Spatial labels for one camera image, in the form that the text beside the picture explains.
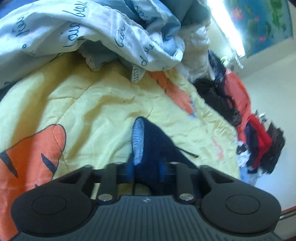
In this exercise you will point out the white script print bedsheet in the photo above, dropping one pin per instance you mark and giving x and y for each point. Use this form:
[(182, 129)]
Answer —
[(146, 35)]

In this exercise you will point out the black patterned clothes heap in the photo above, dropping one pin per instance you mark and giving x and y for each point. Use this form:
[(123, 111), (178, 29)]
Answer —
[(213, 92)]

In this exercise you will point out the red jacket on pile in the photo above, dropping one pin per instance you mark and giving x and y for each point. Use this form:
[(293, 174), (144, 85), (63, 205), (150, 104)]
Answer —
[(263, 139)]

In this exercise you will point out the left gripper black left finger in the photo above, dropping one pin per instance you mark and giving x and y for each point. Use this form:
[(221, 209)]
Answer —
[(65, 204)]

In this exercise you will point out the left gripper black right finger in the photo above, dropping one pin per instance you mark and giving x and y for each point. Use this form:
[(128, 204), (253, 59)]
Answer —
[(225, 203)]

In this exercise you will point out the yellow carrot print quilt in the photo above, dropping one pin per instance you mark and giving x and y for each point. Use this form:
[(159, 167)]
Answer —
[(65, 116)]

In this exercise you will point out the orange plastic bag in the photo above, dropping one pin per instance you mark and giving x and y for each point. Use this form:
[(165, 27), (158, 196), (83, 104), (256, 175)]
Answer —
[(237, 91)]

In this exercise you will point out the black garment on pile top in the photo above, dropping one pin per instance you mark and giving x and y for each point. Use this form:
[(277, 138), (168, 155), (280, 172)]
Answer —
[(271, 157)]

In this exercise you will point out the lotus flower wall painting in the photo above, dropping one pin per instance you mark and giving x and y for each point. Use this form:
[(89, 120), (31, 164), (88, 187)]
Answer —
[(261, 24)]

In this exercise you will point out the navy garment in pile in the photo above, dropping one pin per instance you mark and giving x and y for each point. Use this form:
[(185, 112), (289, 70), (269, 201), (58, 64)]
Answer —
[(252, 142)]

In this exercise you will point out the grey and navy child sweater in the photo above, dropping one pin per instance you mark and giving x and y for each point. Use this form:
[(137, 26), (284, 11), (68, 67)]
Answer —
[(152, 151)]

